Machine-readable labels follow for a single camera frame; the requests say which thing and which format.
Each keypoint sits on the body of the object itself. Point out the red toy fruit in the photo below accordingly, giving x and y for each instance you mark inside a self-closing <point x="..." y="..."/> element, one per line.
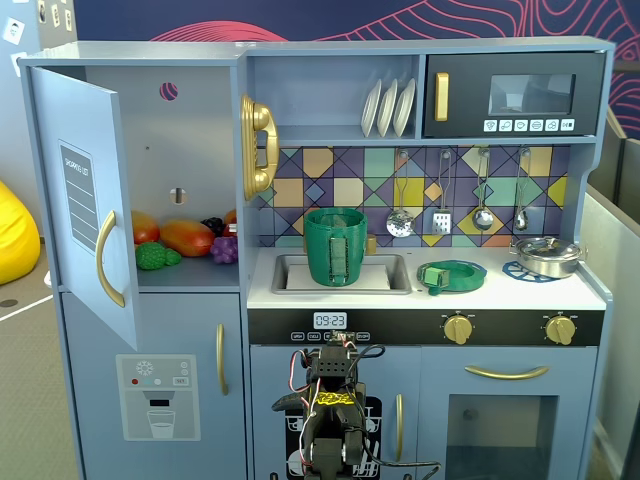
<point x="230" y="231"/>

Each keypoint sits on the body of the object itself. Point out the blue fridge door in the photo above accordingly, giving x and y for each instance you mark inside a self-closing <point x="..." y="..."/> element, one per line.
<point x="50" y="125"/>

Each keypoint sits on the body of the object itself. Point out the white plate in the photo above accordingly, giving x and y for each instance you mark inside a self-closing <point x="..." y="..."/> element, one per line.
<point x="386" y="110"/>
<point x="370" y="110"/>
<point x="404" y="107"/>

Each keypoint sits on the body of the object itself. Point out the white wall socket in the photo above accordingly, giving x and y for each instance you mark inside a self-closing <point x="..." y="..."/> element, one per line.
<point x="14" y="29"/>

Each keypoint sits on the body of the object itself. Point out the steel skimmer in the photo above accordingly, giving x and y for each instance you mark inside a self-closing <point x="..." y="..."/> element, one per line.
<point x="400" y="223"/>

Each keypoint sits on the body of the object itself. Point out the blue trivet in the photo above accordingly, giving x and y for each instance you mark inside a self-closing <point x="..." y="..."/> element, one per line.
<point x="512" y="270"/>

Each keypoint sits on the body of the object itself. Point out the yellow beanbag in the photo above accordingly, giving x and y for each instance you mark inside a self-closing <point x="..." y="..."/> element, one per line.
<point x="17" y="235"/>

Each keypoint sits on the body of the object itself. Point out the purple toy grapes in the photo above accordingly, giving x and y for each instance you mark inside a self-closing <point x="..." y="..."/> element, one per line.
<point x="224" y="250"/>

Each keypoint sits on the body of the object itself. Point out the gold toy phone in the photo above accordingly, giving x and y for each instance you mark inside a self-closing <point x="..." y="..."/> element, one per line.
<point x="262" y="125"/>

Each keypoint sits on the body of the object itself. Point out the steel pot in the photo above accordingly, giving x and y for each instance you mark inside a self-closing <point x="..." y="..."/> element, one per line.
<point x="545" y="267"/>

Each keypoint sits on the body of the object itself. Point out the steel slotted spatula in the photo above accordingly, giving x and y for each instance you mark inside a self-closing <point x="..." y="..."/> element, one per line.
<point x="441" y="222"/>

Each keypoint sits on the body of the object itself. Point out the grey desk partition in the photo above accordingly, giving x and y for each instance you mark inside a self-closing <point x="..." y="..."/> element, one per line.
<point x="615" y="300"/>

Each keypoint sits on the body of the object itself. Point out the grey sink basin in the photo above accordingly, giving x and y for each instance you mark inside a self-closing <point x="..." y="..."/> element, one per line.
<point x="280" y="275"/>

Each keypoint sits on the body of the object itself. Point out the steel ladle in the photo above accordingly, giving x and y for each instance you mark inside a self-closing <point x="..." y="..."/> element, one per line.
<point x="483" y="218"/>

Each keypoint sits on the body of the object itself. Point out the orange toy fruit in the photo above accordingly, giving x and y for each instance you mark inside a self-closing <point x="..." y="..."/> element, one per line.
<point x="231" y="216"/>

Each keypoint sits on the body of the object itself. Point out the gold faucet knob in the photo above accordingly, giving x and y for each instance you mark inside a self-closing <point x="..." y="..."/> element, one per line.
<point x="372" y="244"/>

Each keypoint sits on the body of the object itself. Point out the dark toy blackberry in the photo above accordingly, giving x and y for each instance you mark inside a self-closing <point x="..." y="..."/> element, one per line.
<point x="213" y="225"/>

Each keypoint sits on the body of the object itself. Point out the green lid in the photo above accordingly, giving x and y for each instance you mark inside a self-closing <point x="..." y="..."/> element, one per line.
<point x="465" y="285"/>

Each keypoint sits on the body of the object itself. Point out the gold stove knob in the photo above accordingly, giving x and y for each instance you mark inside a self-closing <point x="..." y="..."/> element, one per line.
<point x="457" y="329"/>
<point x="560" y="330"/>

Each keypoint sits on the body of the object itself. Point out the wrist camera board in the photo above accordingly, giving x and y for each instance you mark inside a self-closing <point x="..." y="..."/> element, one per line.
<point x="342" y="338"/>

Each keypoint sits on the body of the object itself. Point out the blue toy kitchen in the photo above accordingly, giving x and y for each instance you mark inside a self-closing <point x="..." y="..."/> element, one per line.
<point x="325" y="100"/>

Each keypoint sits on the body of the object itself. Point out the green toy broccoli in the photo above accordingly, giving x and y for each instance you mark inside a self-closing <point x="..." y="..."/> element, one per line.
<point x="152" y="256"/>

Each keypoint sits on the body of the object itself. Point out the steel spoon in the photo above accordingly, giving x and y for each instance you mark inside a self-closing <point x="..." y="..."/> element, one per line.
<point x="521" y="219"/>

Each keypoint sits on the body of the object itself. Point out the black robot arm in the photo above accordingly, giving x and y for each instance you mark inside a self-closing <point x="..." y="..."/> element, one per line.
<point x="325" y="450"/>

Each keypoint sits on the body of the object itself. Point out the large orange mango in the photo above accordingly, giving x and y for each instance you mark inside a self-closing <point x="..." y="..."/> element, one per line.
<point x="185" y="237"/>

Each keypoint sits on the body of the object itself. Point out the steel pot lid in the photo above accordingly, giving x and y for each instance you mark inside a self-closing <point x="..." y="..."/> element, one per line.
<point x="545" y="247"/>

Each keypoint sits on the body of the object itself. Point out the black toy microwave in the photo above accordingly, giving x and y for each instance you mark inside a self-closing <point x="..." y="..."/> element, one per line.
<point x="465" y="65"/>

